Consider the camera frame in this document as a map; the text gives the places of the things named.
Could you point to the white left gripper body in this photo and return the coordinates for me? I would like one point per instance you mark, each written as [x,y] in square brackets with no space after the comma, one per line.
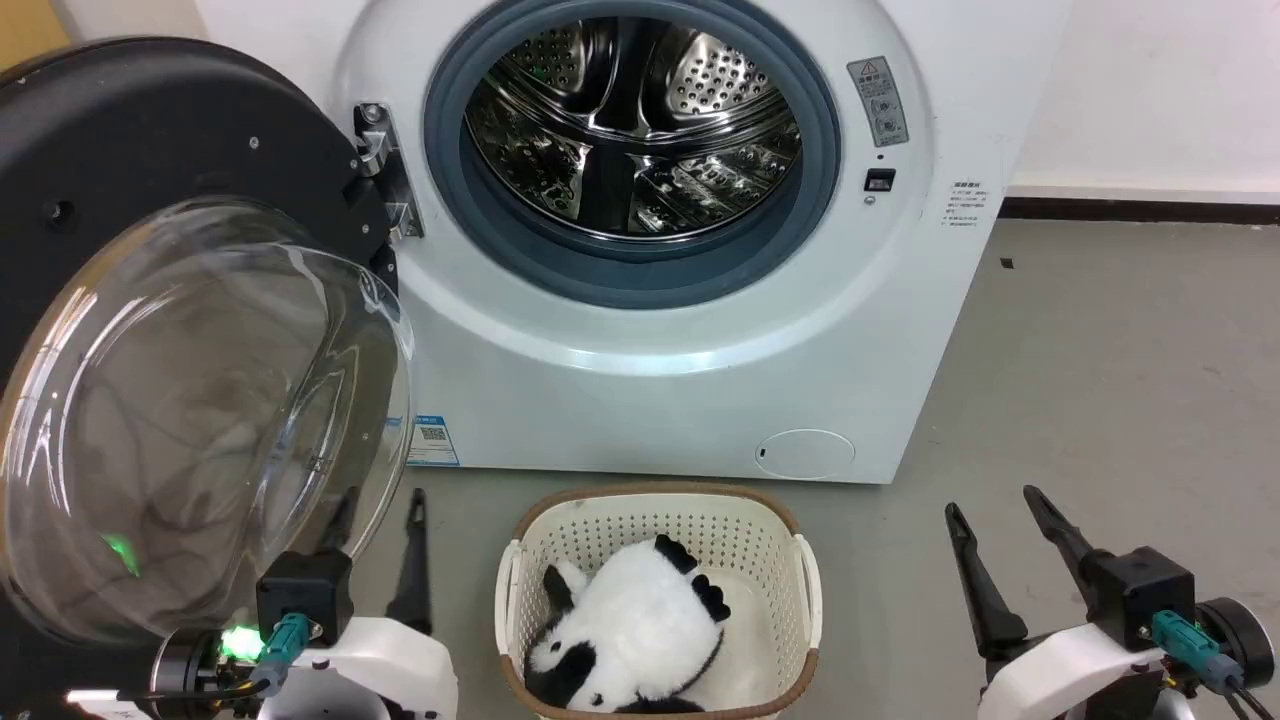
[380,670]

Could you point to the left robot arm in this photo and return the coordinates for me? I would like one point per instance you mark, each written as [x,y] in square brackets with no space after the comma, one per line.
[185,662]

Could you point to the blue QR code sticker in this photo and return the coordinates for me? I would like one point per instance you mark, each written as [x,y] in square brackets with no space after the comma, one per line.
[433,442]

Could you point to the black and white panda plush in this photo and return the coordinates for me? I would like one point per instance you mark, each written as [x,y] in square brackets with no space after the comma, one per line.
[640,610]

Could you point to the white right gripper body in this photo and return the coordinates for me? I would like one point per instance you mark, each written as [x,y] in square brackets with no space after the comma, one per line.
[1060,680]

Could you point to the cream plastic laundry basket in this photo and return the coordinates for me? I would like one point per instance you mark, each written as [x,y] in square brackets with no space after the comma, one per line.
[770,560]

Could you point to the metal door hinge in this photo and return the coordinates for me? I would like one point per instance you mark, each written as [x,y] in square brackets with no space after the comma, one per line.
[385,165]

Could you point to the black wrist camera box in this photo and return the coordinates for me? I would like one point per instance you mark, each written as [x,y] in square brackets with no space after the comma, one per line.
[1140,595]
[305,595]

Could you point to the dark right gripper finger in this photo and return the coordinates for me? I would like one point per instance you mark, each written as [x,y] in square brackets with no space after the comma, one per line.
[985,600]
[1060,530]

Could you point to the grey warning sticker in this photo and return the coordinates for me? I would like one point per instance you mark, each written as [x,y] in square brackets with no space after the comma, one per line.
[879,102]

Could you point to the small printed text label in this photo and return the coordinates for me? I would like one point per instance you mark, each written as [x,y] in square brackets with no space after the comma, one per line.
[967,204]

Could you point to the stainless steel perforated drum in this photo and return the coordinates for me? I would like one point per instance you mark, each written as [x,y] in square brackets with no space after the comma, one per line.
[640,140]

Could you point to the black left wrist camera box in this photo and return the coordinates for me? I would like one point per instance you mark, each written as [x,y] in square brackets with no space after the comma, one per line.
[305,595]

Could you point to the washer door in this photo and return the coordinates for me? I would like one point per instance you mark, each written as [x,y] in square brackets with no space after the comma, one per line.
[130,150]

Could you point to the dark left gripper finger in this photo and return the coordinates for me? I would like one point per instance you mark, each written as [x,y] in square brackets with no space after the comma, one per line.
[342,525]
[413,590]

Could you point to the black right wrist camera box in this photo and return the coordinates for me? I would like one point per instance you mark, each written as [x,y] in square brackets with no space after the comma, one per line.
[1140,595]

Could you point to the black door latch slot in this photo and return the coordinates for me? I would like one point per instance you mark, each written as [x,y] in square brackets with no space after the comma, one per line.
[880,180]

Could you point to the white front-load washing machine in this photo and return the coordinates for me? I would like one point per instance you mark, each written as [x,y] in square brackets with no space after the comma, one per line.
[700,400]

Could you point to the oval white filter cover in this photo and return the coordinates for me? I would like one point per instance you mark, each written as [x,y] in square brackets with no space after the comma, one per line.
[805,454]

